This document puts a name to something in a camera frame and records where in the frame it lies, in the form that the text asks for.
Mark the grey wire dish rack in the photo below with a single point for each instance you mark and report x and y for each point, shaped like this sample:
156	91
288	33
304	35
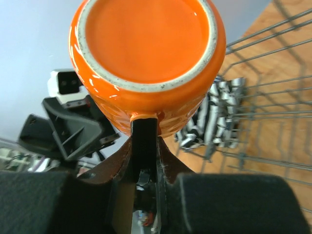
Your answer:
274	130

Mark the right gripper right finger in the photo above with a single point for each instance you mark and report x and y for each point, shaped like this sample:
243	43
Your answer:
194	203

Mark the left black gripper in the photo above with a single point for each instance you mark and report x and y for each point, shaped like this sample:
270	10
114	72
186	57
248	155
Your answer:
71	133

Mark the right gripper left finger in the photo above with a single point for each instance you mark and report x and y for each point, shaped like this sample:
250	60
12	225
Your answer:
100	201

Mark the black white striped cloth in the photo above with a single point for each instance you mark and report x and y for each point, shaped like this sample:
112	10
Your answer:
213	123

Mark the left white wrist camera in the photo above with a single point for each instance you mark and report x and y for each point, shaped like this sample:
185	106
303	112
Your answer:
65	85

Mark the orange ceramic mug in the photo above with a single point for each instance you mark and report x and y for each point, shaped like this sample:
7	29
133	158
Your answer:
147	64

